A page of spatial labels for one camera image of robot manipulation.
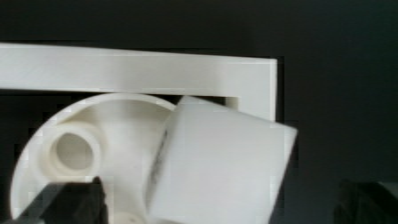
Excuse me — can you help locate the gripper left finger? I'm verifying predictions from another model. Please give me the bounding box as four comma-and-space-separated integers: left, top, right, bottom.
6, 178, 108, 224

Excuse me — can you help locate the white U-shaped obstacle fence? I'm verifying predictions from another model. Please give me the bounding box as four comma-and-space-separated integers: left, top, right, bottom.
0, 43, 276, 120

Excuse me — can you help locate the white stool leg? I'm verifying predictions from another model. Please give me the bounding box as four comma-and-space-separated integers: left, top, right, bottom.
149, 96, 296, 224

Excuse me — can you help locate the white round stool seat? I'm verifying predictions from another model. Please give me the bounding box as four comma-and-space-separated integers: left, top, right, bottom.
8, 93, 173, 224

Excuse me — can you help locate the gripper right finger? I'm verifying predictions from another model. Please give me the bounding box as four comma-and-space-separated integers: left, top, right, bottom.
333, 180, 398, 224

